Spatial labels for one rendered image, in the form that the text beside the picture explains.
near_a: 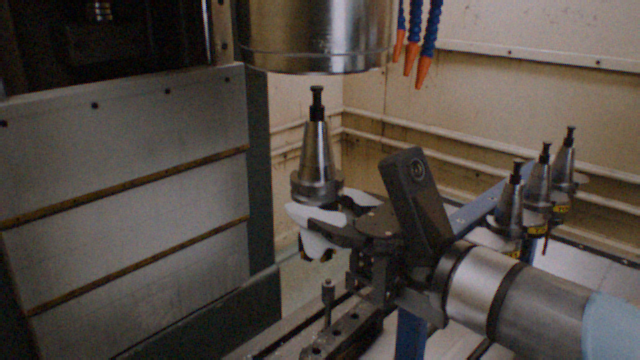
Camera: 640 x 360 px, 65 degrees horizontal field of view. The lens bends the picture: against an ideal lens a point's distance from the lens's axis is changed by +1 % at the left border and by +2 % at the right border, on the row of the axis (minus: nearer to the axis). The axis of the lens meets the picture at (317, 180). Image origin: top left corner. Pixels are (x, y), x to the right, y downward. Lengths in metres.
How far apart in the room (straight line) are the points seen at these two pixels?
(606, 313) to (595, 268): 1.12
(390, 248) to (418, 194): 0.06
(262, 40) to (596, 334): 0.36
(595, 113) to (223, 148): 0.95
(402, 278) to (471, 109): 1.12
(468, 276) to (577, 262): 1.12
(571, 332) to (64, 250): 0.76
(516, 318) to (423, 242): 0.10
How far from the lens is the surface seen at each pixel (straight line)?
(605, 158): 1.49
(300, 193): 0.56
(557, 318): 0.44
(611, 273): 1.56
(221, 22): 0.98
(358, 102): 1.83
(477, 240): 0.79
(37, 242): 0.91
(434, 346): 1.06
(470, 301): 0.46
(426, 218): 0.48
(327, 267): 1.82
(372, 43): 0.47
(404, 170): 0.47
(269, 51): 0.46
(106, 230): 0.95
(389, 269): 0.50
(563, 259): 1.57
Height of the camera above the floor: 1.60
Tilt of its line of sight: 24 degrees down
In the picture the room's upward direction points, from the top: straight up
